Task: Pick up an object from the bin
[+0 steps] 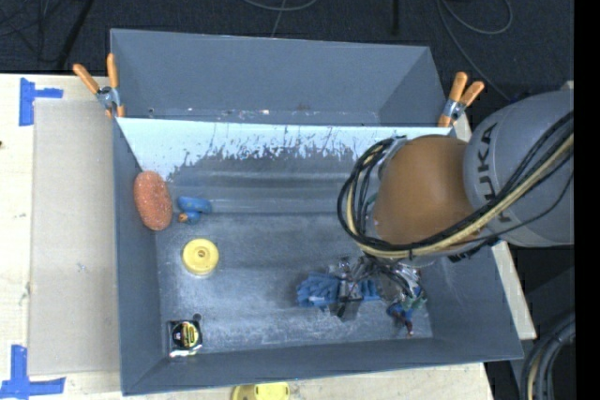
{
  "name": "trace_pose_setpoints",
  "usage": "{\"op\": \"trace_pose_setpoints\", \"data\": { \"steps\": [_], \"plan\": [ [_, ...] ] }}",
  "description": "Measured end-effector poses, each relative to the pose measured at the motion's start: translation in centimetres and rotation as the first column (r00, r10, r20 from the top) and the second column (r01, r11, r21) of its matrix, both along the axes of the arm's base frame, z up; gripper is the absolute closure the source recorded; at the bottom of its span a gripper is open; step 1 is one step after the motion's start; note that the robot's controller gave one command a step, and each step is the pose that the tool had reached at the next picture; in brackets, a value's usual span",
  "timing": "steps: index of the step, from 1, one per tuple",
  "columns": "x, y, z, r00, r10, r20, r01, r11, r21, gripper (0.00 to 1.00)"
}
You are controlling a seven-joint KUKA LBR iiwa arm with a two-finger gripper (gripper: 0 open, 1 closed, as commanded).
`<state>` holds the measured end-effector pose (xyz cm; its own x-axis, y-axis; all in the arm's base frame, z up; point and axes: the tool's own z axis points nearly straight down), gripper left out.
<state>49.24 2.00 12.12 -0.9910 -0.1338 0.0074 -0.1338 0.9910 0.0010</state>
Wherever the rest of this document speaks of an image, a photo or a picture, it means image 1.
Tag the yellow round disc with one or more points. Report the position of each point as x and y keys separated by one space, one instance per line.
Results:
x=200 y=256
x=260 y=391

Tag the blue and orange toy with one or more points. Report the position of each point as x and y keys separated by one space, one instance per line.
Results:
x=193 y=204

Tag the grey metal bin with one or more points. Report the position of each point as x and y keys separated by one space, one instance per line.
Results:
x=262 y=248

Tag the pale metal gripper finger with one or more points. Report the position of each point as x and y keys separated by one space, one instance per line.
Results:
x=350 y=308
x=348 y=277

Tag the blue ribbed brush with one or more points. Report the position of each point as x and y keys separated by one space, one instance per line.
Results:
x=315 y=290

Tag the orange oval scrub sponge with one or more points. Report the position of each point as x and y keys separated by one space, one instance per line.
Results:
x=153 y=200

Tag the pale wood flat board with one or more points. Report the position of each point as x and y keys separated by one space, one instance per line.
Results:
x=70 y=239

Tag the black and yellow tape measure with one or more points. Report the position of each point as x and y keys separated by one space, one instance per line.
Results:
x=185 y=336

